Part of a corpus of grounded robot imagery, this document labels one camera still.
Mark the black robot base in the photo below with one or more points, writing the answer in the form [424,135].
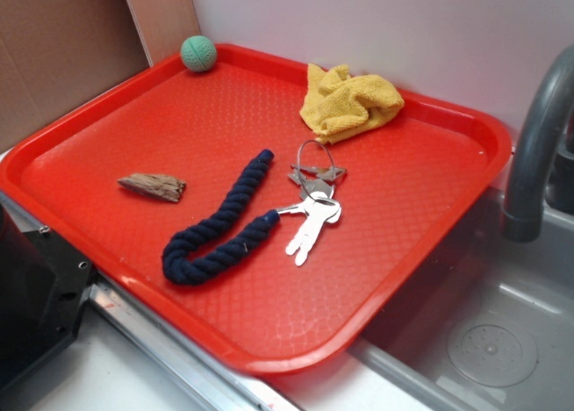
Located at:
[44,284]

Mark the brown cardboard panel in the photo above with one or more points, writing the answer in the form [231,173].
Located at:
[58,54]

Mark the grey faucet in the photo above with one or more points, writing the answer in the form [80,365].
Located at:
[541,172]

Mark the yellow microfiber cloth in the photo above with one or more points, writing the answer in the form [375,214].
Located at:
[338,106]

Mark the grey plastic sink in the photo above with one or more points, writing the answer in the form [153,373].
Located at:
[483,323]

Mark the red plastic tray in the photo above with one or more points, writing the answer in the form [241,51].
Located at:
[407,184]

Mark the light wooden board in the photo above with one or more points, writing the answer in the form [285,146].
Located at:
[163,25]

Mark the silver keys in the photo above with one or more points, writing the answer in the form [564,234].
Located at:
[317,203]

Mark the green rubber ball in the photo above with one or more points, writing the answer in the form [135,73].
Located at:
[198,54]

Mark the brown wood piece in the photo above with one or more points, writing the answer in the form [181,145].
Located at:
[158,186]

